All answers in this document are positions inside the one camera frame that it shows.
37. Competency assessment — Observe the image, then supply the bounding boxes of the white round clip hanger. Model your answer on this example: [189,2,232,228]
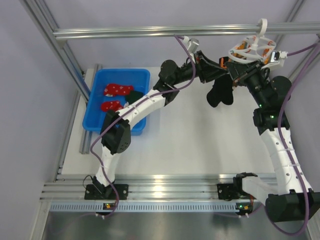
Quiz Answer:
[228,18,277,64]

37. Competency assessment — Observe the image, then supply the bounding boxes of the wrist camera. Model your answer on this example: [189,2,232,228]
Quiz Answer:
[262,51,288,71]
[182,35,200,53]

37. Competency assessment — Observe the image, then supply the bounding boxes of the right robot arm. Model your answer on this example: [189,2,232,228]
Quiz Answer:
[225,61,320,223]

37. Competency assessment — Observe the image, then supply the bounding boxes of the red snowflake sock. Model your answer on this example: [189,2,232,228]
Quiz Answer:
[103,83,134,97]

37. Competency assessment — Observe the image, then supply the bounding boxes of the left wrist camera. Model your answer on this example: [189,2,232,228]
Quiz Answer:
[182,35,200,53]

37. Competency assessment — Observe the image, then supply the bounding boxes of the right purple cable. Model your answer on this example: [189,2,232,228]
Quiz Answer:
[249,41,320,237]

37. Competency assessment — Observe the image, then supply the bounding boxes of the slotted cable duct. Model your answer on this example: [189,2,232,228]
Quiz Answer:
[49,202,253,213]

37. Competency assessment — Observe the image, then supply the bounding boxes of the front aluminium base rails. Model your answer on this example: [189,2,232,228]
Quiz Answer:
[40,174,236,202]

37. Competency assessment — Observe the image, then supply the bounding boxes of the black striped sock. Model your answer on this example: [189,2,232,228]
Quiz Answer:
[206,75,234,108]

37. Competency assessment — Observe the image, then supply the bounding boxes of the blue plastic bin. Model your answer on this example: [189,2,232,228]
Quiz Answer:
[98,68,150,128]

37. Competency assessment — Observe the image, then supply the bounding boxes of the orange clothes peg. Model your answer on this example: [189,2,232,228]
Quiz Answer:
[219,56,229,69]

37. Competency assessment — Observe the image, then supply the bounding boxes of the green tree sock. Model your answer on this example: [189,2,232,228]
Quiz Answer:
[125,90,144,105]

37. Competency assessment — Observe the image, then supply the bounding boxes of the red santa sock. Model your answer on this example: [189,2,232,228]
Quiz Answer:
[100,100,123,112]

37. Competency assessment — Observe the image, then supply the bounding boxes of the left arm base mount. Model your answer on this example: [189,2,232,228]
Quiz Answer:
[84,184,129,200]

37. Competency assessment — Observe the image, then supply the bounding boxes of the aluminium frame post left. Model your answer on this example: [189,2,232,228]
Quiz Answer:
[20,0,91,103]

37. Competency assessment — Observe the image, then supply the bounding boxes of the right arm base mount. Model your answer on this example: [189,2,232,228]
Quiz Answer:
[216,183,250,201]

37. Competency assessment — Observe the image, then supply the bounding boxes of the horizontal aluminium rail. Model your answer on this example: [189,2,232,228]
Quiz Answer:
[53,21,320,41]

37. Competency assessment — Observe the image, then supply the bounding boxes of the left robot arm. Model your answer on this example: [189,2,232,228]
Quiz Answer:
[86,51,234,200]

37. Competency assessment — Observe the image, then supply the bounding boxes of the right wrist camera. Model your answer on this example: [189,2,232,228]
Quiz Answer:
[262,51,288,71]

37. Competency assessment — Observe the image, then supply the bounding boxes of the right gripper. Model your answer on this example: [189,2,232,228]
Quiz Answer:
[225,59,268,108]

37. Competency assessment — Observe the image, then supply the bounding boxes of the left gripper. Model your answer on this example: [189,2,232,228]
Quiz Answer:
[171,50,228,85]

